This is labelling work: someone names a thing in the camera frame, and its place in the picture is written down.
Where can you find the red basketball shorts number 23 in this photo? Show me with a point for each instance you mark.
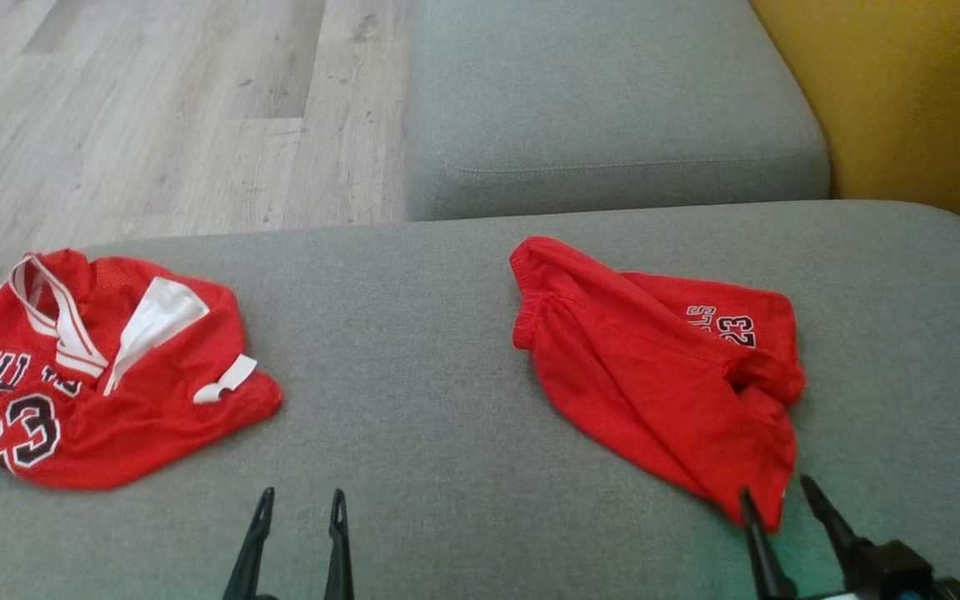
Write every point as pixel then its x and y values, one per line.
pixel 630 383

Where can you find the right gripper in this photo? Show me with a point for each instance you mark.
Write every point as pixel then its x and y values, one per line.
pixel 897 575

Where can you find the large grey sofa seat cushion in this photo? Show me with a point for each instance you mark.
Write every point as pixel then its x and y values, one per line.
pixel 413 350

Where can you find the red basketball jersey number 23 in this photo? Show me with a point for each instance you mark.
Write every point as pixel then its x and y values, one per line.
pixel 155 417

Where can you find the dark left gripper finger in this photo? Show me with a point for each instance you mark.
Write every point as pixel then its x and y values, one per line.
pixel 338 558
pixel 250 550

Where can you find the small grey sofa cushion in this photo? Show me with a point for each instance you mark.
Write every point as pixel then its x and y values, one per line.
pixel 605 100

